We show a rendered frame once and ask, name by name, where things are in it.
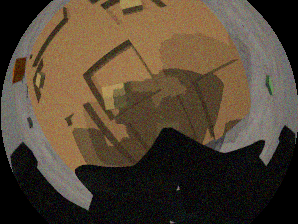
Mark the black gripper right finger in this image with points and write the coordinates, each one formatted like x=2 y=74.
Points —
x=203 y=169

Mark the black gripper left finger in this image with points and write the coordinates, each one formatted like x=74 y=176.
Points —
x=153 y=178

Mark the orange cube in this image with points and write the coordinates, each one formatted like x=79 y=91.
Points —
x=18 y=70

